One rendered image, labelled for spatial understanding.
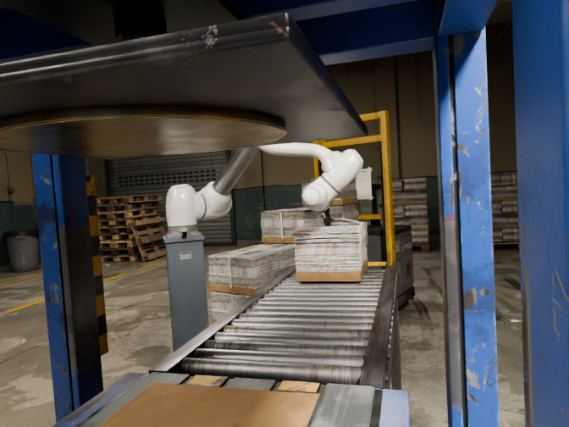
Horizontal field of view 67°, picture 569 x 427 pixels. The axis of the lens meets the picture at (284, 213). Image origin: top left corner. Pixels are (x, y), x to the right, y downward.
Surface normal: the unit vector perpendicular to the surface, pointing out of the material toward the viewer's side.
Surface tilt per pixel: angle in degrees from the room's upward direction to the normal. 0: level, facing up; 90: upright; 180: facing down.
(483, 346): 90
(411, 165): 90
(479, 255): 90
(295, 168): 90
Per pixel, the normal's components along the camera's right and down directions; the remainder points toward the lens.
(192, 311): 0.29, 0.04
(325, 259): -0.26, 0.13
